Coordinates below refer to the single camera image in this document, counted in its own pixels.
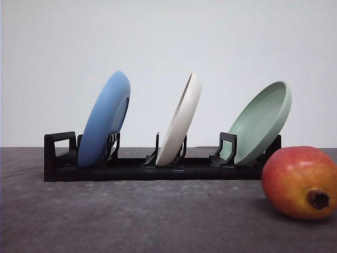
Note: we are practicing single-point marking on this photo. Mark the blue plate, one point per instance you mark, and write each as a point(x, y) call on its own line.
point(106, 116)

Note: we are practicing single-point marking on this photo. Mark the green plate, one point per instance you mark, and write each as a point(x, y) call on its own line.
point(260, 123)

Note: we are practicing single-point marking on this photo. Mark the red yellow pomegranate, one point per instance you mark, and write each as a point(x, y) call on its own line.
point(301, 181)

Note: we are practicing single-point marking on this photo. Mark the white plate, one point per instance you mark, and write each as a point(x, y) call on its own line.
point(179, 124)

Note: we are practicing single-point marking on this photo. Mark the black plate rack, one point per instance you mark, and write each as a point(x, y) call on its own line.
point(61, 163)

